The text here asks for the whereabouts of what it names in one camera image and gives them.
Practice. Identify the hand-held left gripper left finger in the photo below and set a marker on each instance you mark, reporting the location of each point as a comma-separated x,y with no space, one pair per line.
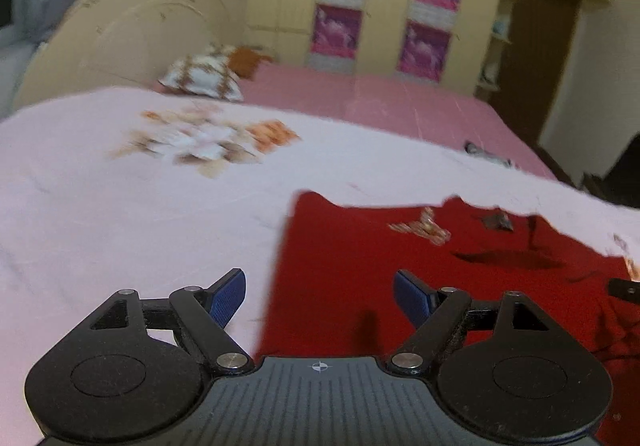
229,297

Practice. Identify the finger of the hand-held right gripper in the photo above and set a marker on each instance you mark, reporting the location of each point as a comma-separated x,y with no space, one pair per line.
625,288

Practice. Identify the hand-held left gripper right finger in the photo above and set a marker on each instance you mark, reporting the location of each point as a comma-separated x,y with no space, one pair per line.
411,298

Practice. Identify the red garment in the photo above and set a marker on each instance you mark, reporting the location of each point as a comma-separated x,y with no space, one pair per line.
350,276

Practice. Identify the dark chair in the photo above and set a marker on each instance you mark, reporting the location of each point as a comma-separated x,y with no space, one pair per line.
620,170

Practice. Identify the pink floral blanket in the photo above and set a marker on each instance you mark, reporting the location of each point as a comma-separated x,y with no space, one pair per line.
125,206

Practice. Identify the black white small cloth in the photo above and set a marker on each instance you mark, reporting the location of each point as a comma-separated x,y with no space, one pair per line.
482,151

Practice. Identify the pink bed sheet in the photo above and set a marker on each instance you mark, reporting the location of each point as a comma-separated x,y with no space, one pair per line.
380,100

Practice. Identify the brown white patterned pillow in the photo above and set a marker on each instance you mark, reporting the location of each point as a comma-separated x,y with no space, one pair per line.
202,73

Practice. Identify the orange brown pillow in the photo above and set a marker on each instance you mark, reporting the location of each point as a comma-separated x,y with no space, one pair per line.
247,59

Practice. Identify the dark brown door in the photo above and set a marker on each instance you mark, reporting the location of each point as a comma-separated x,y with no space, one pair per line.
540,55

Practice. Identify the cream arched headboard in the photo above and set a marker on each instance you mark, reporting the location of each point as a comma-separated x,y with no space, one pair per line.
130,35

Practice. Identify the cream wardrobe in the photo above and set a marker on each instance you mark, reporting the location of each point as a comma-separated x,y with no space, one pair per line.
390,0

